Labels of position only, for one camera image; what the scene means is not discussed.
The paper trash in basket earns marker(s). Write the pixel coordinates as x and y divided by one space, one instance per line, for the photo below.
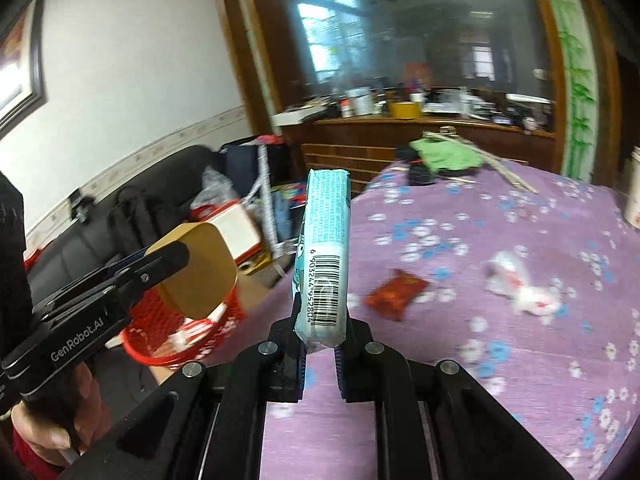
193 335

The red framed white board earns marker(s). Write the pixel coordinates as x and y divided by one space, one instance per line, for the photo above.
233 222

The left hand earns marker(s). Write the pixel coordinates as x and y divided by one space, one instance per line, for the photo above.
48 440

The yellow container on counter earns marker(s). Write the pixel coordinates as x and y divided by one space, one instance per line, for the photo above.
405 110

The purple floral tablecloth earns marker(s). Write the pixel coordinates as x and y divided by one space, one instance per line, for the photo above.
570 378

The clear plastic bag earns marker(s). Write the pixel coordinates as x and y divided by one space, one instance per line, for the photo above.
217 190

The wooden counter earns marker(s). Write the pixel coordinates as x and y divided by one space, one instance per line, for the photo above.
364 146

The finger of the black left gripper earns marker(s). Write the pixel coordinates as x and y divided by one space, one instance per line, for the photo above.
144 270

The floral paper cup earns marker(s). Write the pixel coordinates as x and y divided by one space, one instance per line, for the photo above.
632 207

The black sofa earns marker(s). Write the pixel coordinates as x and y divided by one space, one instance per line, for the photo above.
82 248

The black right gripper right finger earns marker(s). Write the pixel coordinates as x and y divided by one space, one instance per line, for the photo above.
370 372

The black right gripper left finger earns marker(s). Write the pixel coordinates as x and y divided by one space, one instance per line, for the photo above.
272 371

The green cloth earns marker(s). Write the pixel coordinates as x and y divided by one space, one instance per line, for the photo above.
447 156

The wall picture frame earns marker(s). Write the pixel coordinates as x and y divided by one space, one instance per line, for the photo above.
22 82

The black pouch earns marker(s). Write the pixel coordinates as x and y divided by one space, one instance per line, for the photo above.
418 172

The white tied plastic bag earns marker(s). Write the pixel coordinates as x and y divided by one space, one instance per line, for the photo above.
508 277

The red snack wrapper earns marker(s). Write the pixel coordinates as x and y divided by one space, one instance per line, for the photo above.
391 299

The red plastic basket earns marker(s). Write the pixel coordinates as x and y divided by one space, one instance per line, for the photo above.
158 336

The teal cartoon tissue pack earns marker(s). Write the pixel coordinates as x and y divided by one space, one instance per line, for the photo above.
321 265

